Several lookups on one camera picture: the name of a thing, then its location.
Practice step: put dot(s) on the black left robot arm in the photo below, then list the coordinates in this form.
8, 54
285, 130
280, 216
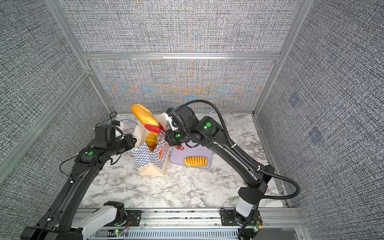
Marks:
58, 222

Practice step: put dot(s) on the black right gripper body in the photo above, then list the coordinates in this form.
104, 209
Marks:
179, 136

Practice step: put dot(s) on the long baguette loaf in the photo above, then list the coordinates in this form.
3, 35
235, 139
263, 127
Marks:
144, 115

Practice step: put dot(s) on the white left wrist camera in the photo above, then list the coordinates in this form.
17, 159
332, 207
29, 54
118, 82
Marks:
118, 127

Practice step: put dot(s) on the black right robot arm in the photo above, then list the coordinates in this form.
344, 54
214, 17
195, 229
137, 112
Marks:
213, 135

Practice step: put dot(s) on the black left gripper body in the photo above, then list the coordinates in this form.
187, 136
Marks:
127, 142

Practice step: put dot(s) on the blue checkered paper bag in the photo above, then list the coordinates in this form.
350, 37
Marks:
150, 162

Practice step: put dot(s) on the round yellow tart bread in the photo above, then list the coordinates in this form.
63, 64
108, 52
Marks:
151, 140

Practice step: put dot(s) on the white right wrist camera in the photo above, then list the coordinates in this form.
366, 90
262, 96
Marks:
169, 118

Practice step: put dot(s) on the red silicone steel tongs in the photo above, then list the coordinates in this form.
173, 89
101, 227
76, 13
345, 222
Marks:
157, 130

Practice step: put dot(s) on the lilac plastic tray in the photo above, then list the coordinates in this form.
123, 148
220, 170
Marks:
177, 157

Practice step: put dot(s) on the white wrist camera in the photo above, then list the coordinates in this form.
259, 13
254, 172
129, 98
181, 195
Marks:
118, 127
169, 118

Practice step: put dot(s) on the aluminium enclosure frame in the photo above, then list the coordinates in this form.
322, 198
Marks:
301, 84

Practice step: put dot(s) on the ridged spiral bread roll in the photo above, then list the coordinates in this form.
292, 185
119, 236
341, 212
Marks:
196, 161

